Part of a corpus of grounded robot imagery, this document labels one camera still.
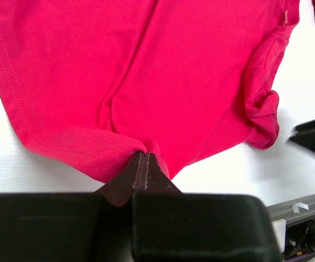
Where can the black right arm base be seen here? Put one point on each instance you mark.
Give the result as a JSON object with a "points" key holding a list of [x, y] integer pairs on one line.
{"points": [[299, 244]]}

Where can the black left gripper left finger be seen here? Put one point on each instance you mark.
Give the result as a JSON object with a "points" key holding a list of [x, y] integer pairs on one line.
{"points": [[119, 189]]}

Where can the magenta t-shirt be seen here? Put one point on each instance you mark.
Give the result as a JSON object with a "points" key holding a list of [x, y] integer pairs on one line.
{"points": [[90, 83]]}

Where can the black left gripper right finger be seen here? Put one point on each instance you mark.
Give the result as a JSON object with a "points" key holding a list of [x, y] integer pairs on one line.
{"points": [[150, 178]]}

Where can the aluminium rail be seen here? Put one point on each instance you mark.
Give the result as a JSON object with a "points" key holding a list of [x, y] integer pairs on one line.
{"points": [[293, 210]]}

